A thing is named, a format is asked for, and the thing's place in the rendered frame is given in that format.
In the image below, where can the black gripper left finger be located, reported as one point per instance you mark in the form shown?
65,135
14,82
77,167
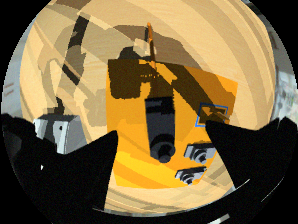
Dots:
87,169

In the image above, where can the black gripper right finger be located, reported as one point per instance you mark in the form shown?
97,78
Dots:
239,148

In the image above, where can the orange flat panel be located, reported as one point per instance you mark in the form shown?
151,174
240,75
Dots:
197,96

